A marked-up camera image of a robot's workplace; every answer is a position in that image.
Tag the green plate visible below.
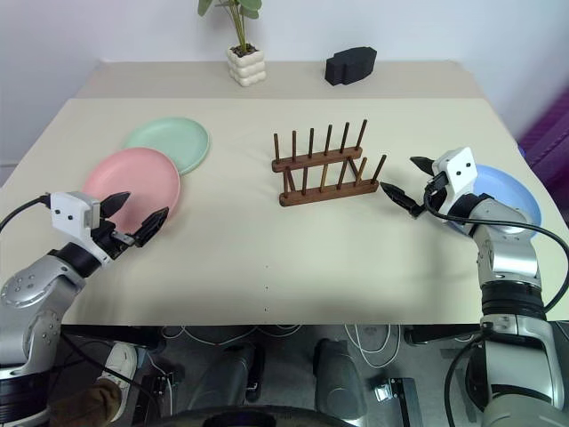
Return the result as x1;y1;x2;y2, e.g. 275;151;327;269
123;116;212;176

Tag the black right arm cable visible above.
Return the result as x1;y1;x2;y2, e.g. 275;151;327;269
421;186;569;427

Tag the wooden dish rack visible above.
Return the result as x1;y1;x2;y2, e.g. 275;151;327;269
270;118;388;208

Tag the white cable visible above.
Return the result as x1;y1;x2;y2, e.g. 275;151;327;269
161;324;304;349
345;323;406;370

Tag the pink plate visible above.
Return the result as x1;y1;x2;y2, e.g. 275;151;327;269
82;148;182;235

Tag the brown trouser leg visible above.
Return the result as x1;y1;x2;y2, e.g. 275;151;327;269
47;377;124;427

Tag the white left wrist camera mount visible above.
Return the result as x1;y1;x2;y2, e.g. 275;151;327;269
49;190;113;264

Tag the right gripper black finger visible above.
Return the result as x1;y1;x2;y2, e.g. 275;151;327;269
381;181;423;219
409;155;439;178

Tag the white bubbly ceramic pot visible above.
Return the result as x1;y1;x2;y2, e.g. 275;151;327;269
227;44;267;88

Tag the blue plate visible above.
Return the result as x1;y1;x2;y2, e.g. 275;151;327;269
442;163;544;238

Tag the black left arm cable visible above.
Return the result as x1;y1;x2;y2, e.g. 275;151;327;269
0;194;52;235

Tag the purple fabric object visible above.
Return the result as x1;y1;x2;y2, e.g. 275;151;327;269
517;95;569;214

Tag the white shoe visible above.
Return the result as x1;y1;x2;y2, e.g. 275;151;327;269
95;342;139;397

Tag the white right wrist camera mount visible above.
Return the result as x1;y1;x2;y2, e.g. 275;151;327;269
431;146;477;215

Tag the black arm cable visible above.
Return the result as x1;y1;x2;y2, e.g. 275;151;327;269
0;194;52;235
421;186;569;427

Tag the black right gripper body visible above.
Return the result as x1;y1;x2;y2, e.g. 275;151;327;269
412;171;450;219

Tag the dark rounded shape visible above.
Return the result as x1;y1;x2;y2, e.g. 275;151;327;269
195;344;268;406
313;337;366;419

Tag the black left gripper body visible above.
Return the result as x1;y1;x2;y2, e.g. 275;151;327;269
90;212;137;262

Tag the green leafy plant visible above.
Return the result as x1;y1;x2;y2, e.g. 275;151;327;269
197;0;263;51

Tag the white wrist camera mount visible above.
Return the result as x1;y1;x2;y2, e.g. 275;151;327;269
431;146;477;215
49;190;113;264

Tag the black metal bracket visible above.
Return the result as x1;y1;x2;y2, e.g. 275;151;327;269
368;376;422;427

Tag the black foam block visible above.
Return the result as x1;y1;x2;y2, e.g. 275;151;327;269
325;45;378;86

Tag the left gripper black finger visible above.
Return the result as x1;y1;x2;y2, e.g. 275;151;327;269
134;206;170;248
100;191;132;220

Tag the dark round rim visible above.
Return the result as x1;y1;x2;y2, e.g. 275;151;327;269
159;401;357;427

